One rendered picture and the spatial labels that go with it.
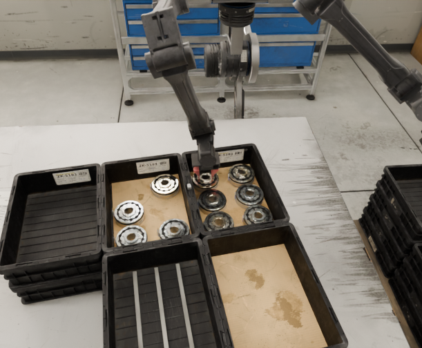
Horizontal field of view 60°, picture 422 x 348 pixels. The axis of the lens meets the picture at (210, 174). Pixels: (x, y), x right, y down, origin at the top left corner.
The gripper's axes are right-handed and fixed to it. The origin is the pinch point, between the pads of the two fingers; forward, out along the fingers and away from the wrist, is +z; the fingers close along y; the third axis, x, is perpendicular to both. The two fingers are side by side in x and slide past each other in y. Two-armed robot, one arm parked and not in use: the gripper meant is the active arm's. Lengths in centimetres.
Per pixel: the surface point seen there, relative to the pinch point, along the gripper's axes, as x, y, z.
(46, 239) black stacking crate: -22, -56, 3
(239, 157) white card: 8.8, 14.6, -0.4
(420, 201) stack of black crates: 9, 110, 39
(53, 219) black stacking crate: -13, -55, 3
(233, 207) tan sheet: -13.2, 9.3, 4.0
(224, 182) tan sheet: -0.4, 7.3, 4.2
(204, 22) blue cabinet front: 179, 16, 19
